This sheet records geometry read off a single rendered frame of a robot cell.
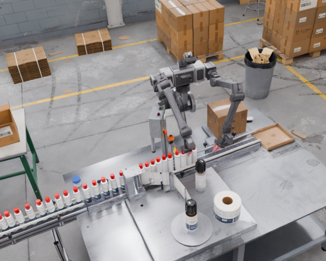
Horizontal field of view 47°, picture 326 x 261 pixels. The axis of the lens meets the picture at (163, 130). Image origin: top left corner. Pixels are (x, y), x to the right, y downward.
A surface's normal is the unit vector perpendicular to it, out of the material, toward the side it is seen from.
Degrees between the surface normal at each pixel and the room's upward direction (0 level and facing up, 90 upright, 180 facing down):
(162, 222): 0
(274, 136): 0
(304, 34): 90
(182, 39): 90
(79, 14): 90
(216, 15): 90
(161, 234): 0
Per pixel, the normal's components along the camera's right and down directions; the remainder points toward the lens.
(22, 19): 0.30, 0.59
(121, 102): -0.07, -0.77
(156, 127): -0.18, 0.63
